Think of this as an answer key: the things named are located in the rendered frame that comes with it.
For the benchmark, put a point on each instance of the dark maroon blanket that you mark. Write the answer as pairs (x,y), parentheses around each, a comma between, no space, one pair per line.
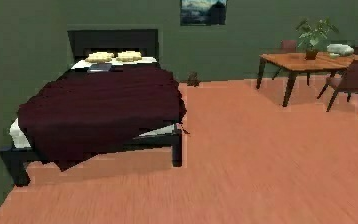
(100,106)

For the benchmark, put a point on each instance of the black framed bed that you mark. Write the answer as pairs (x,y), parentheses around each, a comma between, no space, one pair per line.
(113,41)

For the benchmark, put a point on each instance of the pale grey-green cloth lump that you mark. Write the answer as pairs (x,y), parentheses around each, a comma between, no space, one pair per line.
(340,49)

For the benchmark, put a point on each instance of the small dark brown floor object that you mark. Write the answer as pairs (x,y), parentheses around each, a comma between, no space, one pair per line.
(193,79)

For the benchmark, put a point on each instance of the pale yellow pillow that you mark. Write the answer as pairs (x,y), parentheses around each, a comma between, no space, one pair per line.
(129,56)
(99,57)

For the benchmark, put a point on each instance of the framed landscape picture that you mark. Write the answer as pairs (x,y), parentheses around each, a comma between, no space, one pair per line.
(203,12)

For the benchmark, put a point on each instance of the green house plant in pot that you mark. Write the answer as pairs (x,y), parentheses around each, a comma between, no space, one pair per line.
(312,36)

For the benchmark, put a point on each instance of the wooden table with black legs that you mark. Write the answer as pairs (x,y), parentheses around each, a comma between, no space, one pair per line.
(297,62)

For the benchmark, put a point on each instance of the dark brown chair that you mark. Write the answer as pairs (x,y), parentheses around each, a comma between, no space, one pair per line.
(289,45)
(352,80)

